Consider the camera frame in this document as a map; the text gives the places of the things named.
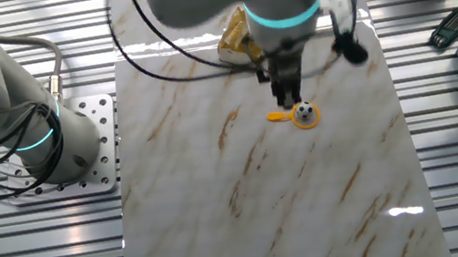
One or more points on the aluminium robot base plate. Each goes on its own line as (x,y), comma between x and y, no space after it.
(99,121)

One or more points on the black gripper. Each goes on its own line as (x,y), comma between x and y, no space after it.
(286,68)

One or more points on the small soccer ball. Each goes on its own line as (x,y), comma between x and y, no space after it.
(304,111)

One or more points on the marble pattern board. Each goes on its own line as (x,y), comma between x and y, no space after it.
(273,232)

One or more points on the black remote control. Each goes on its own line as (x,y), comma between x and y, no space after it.
(450,29)

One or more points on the gold tissue pack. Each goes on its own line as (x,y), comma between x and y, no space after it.
(233,35)

